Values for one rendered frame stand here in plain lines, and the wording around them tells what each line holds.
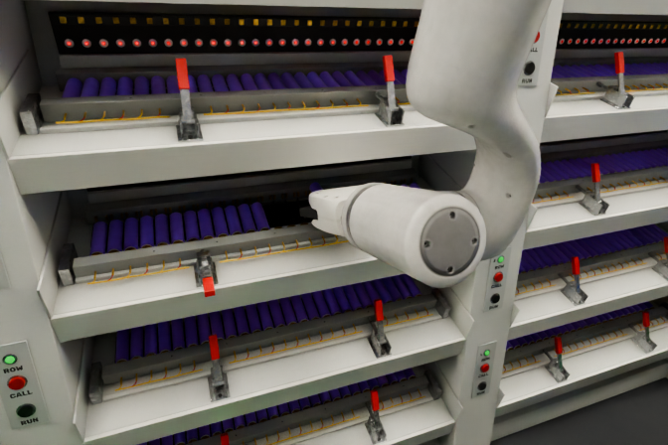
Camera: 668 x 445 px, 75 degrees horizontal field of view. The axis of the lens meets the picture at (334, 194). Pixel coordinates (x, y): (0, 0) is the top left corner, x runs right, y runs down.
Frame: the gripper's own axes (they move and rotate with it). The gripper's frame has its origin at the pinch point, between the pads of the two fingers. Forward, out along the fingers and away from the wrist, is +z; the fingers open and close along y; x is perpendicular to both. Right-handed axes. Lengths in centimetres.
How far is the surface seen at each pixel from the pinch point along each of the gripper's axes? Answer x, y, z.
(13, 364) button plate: 13.2, 42.0, -4.2
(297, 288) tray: 11.1, 7.2, -3.9
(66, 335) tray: 11.3, 36.4, -3.5
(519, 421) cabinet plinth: 57, -44, 10
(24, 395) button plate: 17.9, 41.9, -3.1
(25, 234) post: -2.2, 37.5, -7.8
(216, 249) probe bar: 4.2, 17.6, -1.4
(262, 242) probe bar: 4.3, 11.0, -1.4
